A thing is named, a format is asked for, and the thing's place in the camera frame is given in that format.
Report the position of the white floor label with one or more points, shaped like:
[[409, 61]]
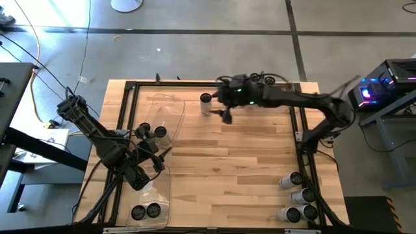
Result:
[[83, 79]]

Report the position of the black desk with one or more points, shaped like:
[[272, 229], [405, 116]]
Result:
[[13, 84]]

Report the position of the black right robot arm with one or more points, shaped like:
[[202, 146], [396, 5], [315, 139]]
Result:
[[302, 99]]

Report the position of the grey metal side table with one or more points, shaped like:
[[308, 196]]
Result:
[[390, 152]]

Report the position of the black aluminium table frame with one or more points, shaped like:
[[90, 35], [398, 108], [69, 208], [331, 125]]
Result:
[[182, 84]]

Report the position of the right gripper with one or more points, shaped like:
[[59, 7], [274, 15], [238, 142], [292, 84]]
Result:
[[237, 94]]

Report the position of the black yellow-striped mat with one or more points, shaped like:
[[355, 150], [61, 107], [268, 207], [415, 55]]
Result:
[[367, 214]]

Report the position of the white cardboard box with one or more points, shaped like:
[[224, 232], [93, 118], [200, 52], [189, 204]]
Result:
[[58, 139]]

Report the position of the white round stand base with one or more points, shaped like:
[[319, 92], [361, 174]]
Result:
[[126, 5]]

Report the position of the grey chair foot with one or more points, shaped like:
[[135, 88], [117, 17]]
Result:
[[6, 19]]

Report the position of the computer case with lights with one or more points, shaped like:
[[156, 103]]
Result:
[[396, 74]]

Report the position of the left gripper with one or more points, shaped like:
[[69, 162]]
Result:
[[148, 148]]

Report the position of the white edge bracket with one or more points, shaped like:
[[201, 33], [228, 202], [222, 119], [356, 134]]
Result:
[[117, 231], [302, 231]]

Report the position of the clear plastic bin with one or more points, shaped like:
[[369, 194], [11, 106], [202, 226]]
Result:
[[167, 110], [282, 85], [156, 191]]

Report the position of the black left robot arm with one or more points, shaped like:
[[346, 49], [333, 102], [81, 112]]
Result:
[[97, 136]]

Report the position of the black clamp post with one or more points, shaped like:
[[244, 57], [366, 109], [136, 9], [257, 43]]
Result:
[[157, 78]]

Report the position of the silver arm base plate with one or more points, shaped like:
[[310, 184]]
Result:
[[299, 136]]

